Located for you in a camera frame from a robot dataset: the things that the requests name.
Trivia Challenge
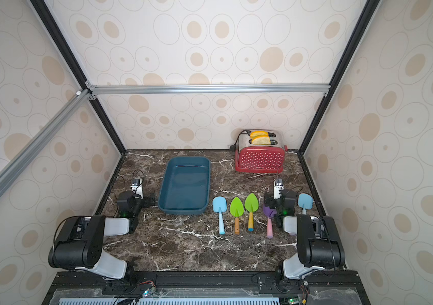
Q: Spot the red polka dot toaster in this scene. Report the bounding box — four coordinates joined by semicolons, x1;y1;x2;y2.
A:
233;130;287;174

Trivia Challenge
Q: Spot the green shovel yellow handle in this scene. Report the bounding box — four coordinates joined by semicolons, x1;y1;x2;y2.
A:
244;193;259;232

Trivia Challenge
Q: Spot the teal plastic storage box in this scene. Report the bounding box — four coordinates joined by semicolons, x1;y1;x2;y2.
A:
158;156;211;216

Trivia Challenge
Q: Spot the light blue shovel far right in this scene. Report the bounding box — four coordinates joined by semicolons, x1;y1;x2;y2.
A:
297;193;314;215

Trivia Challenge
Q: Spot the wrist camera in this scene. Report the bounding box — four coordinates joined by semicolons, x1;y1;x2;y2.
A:
274;178;283;200
130;178;144;198

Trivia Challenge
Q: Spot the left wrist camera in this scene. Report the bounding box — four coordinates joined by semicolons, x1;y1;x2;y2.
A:
130;178;144;198

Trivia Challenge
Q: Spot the green shovel orange handle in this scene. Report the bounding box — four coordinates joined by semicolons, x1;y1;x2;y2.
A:
230;197;244;235

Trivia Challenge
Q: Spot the black toaster power cable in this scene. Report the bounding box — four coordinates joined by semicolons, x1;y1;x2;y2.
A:
230;129;252;152

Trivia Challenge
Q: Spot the yellow toast slice rear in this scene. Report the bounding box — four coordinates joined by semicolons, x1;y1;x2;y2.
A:
250;130;269;139

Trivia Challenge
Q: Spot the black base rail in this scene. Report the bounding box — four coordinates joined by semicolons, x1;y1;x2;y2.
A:
43;271;370;304

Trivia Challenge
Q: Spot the yellow toast slice front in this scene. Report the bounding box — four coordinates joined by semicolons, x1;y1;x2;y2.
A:
251;135;271;146

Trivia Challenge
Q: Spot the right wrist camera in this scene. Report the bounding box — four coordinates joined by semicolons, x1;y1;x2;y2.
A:
274;178;283;200

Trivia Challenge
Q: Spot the purple shovel pink handle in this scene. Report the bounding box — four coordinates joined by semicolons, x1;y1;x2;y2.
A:
263;206;277;239

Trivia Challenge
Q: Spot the left diagonal aluminium bar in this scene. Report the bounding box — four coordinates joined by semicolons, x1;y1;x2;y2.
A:
0;89;89;197

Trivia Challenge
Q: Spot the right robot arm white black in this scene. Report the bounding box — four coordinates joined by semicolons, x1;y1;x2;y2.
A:
263;189;346;280

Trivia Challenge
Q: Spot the yellow toast slice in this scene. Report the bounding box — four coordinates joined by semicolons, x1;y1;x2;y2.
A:
251;135;271;146
250;130;269;139

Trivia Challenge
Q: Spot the light blue toy shovel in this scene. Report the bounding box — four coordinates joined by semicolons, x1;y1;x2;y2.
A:
212;196;227;235

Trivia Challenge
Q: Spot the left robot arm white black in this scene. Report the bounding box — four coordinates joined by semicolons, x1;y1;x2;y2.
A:
48;191;156;282

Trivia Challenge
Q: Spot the horizontal aluminium frame bar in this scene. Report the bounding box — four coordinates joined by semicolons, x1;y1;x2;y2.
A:
89;83;330;95

